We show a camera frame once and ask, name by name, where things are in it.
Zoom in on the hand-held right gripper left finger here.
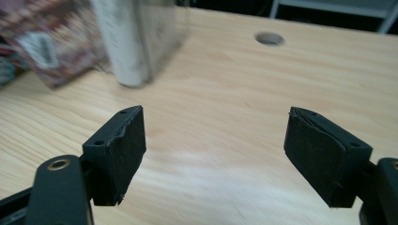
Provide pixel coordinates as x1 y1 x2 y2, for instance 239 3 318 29
82 105 147 207

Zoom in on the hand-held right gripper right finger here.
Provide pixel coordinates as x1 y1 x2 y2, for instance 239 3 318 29
283 106 374 209

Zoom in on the white book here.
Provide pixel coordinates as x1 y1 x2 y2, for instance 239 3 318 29
90 0 151 88

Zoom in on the purple and red book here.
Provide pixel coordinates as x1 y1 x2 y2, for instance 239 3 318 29
0 0 109 89

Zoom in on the grey round table grommet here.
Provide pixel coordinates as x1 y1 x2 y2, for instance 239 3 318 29
253 31 285 47

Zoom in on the white metal stand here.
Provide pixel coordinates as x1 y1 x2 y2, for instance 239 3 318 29
268 0 398 35

